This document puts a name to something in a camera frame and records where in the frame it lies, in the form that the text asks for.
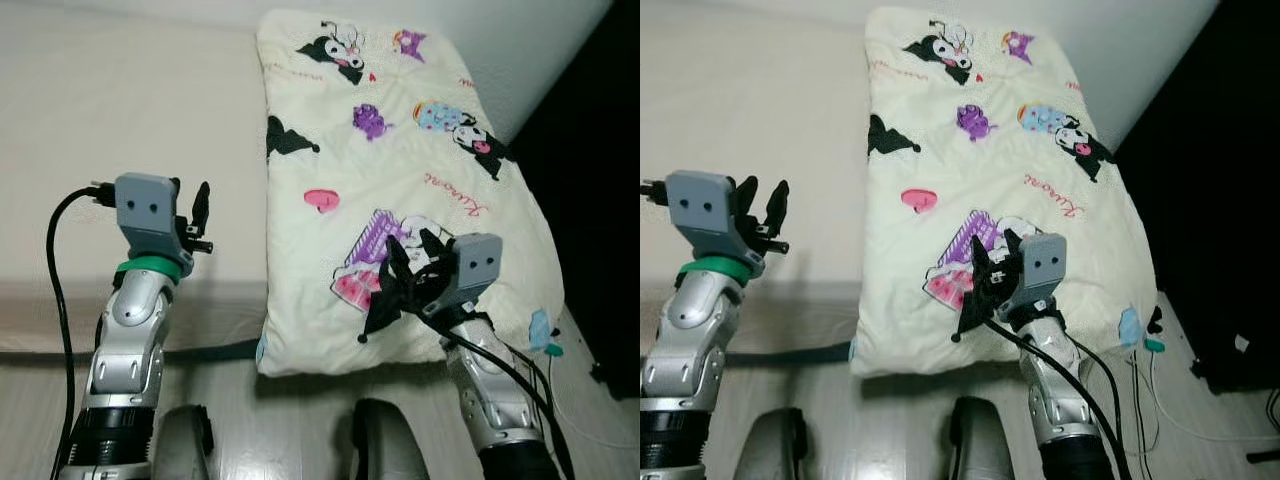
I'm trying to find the grey robot right leg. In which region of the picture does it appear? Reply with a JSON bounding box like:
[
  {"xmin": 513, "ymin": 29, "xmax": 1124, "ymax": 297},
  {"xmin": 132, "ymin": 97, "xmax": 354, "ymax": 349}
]
[
  {"xmin": 950, "ymin": 397, "xmax": 1021, "ymax": 480},
  {"xmin": 352, "ymin": 398, "xmax": 431, "ymax": 480}
]

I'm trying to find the thin white floor cable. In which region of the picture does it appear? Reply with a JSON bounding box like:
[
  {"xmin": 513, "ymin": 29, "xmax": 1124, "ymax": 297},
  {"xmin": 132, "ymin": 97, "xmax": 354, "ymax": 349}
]
[
  {"xmin": 548, "ymin": 358, "xmax": 641, "ymax": 449},
  {"xmin": 1128, "ymin": 350, "xmax": 1236, "ymax": 451}
]

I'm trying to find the cream bed mattress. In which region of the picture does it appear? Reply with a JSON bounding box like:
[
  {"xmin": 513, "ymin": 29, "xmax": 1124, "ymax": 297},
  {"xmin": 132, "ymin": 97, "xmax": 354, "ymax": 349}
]
[
  {"xmin": 640, "ymin": 0, "xmax": 1161, "ymax": 356},
  {"xmin": 0, "ymin": 0, "xmax": 566, "ymax": 356}
]

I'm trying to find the grey robot leg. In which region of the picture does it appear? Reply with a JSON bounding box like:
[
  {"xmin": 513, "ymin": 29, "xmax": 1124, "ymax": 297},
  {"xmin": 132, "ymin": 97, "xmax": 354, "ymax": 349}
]
[
  {"xmin": 950, "ymin": 397, "xmax": 1021, "ymax": 480},
  {"xmin": 750, "ymin": 405, "xmax": 811, "ymax": 480},
  {"xmin": 150, "ymin": 405, "xmax": 214, "ymax": 480},
  {"xmin": 352, "ymin": 398, "xmax": 431, "ymax": 480}
]

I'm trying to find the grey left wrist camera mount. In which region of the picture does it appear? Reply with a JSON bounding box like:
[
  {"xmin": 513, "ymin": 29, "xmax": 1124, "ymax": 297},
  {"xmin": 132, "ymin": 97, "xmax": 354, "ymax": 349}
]
[
  {"xmin": 113, "ymin": 172, "xmax": 183, "ymax": 263},
  {"xmin": 665, "ymin": 170, "xmax": 746, "ymax": 266}
]

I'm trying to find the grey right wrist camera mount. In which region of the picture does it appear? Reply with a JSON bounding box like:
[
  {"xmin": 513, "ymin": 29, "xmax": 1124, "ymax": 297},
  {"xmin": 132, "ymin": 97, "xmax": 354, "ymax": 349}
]
[
  {"xmin": 447, "ymin": 233, "xmax": 504, "ymax": 313},
  {"xmin": 1005, "ymin": 233, "xmax": 1069, "ymax": 319}
]

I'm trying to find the grey robot left leg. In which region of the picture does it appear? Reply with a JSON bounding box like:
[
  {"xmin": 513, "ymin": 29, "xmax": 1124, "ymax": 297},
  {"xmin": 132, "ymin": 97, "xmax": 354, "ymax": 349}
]
[
  {"xmin": 150, "ymin": 405, "xmax": 214, "ymax": 480},
  {"xmin": 750, "ymin": 405, "xmax": 811, "ymax": 480}
]

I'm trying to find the black bag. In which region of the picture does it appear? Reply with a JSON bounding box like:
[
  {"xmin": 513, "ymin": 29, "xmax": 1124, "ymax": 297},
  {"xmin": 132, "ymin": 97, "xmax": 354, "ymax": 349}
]
[{"xmin": 1190, "ymin": 300, "xmax": 1280, "ymax": 396}]

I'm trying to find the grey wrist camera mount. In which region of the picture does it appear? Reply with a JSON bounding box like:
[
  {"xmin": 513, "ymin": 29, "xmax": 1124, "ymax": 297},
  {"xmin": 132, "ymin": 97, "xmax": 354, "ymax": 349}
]
[
  {"xmin": 665, "ymin": 170, "xmax": 746, "ymax": 266},
  {"xmin": 447, "ymin": 233, "xmax": 504, "ymax": 313},
  {"xmin": 1005, "ymin": 233, "xmax": 1069, "ymax": 319},
  {"xmin": 113, "ymin": 172, "xmax": 183, "ymax": 263}
]

